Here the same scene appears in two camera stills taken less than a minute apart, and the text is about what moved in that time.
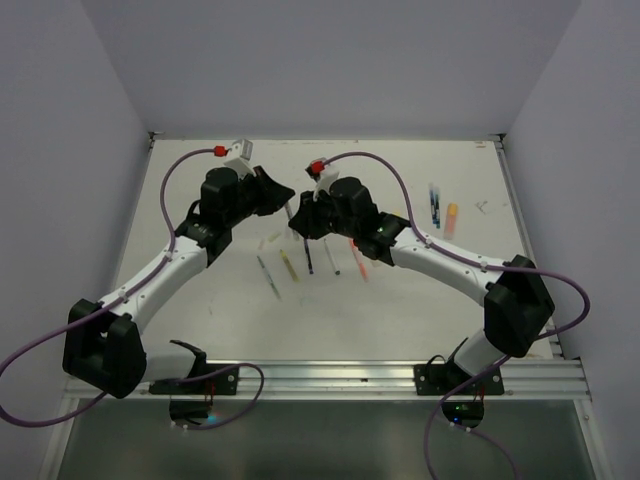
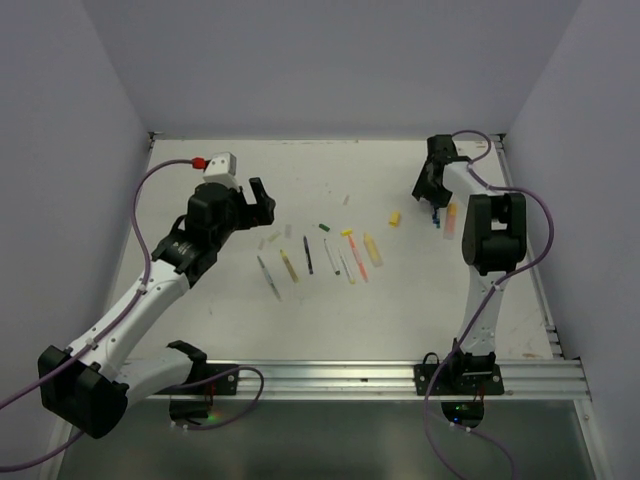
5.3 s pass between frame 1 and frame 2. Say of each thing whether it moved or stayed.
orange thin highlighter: stayed
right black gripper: moved
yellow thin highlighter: stayed
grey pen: stayed
